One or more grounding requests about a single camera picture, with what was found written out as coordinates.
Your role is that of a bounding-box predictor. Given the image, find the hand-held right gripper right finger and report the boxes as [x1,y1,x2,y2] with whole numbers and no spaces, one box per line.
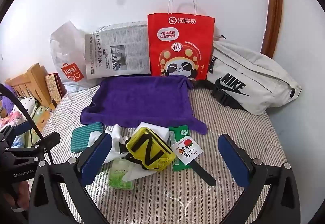
[218,134,305,224]

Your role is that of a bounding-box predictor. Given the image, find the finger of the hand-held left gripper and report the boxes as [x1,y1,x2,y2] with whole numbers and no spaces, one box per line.
[0,119,35,142]
[10,132,61,156]

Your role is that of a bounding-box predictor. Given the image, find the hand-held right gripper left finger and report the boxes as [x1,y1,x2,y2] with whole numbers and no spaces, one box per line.
[28,133,113,224]

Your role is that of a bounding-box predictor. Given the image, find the mint green mesh cloth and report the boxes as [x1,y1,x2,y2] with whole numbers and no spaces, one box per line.
[88,130,104,149]

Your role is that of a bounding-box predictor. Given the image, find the teal striped cloth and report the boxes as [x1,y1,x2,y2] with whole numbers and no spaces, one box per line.
[70,122,104,153]

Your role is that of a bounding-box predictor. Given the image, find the white socks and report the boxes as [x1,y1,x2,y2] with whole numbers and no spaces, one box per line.
[103,124,132,163]

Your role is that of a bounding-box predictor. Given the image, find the green tissue pack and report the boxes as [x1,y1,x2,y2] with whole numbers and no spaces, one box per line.
[108,158,136,191]

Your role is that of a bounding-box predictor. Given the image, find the black scraper tool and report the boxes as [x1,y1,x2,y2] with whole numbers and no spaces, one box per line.
[189,158,217,186]

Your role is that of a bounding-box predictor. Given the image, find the white textured tissue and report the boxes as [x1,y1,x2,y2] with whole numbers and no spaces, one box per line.
[122,160,158,181]

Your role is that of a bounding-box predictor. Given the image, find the white fruit print sachet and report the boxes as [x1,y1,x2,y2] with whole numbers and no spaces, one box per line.
[171,138,204,166]

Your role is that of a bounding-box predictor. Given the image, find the yellow mesh pouch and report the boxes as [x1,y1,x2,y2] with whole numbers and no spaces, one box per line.
[126,127,177,171]

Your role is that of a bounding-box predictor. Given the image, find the green packet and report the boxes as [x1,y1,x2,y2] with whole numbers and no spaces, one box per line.
[169,125,191,172]

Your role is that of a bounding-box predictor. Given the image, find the white paper napkin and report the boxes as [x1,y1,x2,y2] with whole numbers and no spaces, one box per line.
[134,121,171,143]

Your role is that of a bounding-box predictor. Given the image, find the person's left hand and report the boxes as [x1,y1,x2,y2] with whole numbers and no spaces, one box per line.
[4,183,32,214]

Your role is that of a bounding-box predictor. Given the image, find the printed bedding pile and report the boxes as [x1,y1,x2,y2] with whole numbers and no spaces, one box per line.
[0,94,54,148]

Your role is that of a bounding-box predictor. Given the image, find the striped bed sheet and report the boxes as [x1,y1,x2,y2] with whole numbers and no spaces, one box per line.
[25,84,300,224]

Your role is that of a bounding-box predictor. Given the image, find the wooden headboard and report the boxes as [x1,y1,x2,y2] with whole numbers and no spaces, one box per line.
[5,63,57,110]

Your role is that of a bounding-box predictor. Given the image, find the purple towel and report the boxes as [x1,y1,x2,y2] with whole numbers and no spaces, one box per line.
[80,75,209,135]

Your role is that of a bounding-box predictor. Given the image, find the white waist bag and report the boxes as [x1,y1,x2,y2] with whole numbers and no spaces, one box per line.
[192,35,302,115]

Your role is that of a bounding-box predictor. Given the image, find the white plastic shopping bag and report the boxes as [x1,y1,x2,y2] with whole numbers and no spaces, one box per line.
[49,21,102,92]

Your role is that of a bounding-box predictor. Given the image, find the folded newspaper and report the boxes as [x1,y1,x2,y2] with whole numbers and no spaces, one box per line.
[84,21,152,80]

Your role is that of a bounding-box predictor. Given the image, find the red paper bag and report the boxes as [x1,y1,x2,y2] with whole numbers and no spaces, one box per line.
[147,0,216,81]

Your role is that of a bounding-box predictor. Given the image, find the black cable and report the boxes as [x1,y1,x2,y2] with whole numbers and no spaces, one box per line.
[0,83,54,165]

